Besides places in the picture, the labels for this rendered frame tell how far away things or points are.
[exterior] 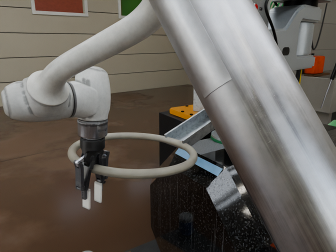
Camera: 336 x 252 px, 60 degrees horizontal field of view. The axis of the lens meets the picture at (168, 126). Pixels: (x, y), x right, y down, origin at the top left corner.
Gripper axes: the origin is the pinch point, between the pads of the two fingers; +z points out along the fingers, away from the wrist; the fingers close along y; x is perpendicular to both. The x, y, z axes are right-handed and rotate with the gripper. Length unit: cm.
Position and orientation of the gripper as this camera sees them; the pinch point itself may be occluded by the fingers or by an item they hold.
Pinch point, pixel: (92, 195)
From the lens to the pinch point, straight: 100.9
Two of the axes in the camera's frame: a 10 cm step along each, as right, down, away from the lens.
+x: -8.5, -1.9, 4.9
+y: 5.1, -1.8, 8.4
